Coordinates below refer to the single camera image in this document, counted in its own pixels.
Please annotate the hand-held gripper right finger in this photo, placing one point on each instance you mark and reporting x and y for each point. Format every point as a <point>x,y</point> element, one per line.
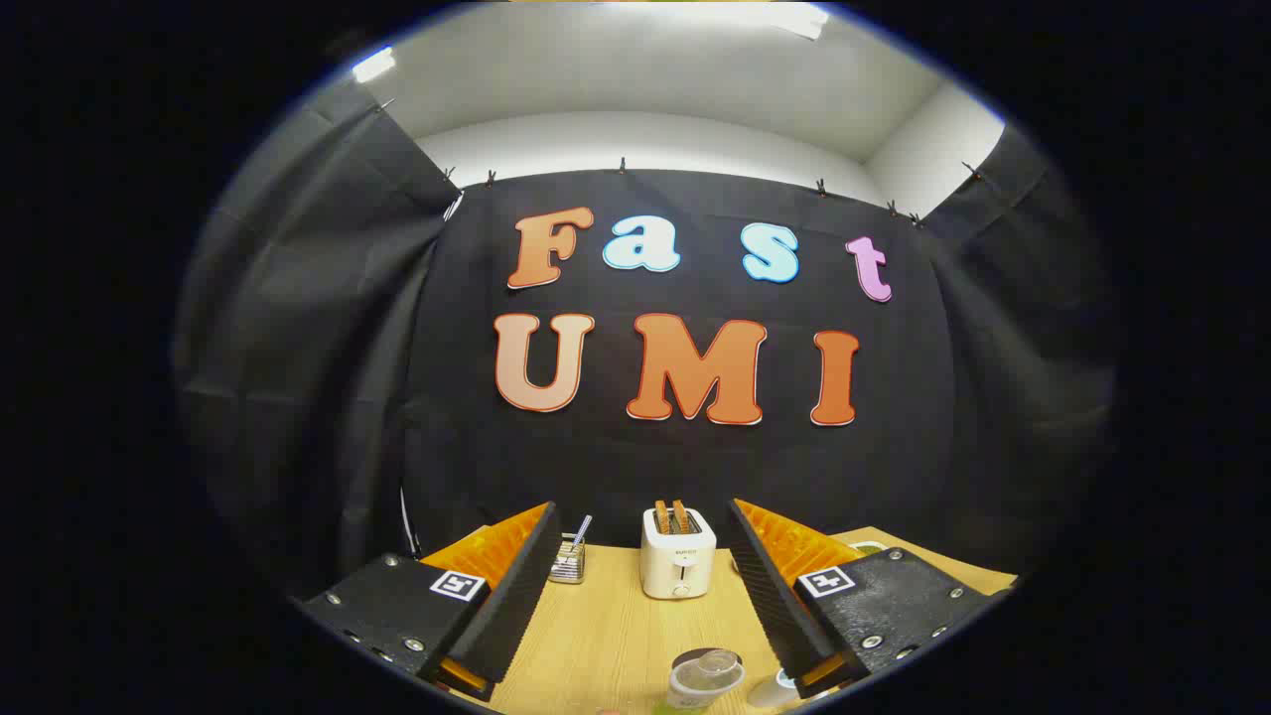
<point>775,596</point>

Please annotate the white divided snack dish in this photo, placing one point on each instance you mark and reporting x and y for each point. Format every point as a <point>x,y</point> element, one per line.
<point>869,547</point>

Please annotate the striped straw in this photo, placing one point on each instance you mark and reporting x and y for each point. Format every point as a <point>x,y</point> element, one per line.
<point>582,529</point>

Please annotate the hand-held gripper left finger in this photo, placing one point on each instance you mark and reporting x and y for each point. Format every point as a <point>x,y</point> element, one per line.
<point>516,586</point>

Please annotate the black backdrop cloth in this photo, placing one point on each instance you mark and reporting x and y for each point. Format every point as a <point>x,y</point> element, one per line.
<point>695,467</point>

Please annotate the white cup blue inside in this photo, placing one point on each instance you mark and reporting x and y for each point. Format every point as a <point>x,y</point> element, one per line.
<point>770,692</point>

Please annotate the ceiling light strip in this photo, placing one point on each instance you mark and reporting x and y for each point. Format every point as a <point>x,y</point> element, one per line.
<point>806,20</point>
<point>373,66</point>

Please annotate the clear juice bottle white label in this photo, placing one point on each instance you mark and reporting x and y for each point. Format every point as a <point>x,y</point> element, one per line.
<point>703,677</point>

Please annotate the wooden table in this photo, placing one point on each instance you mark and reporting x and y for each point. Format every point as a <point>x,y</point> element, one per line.
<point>616,636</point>

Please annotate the brown toast slice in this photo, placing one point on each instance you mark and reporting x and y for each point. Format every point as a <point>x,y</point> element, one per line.
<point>681,516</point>
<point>662,518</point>

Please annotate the cream toaster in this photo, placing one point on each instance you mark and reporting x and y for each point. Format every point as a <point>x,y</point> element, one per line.
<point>678,561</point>

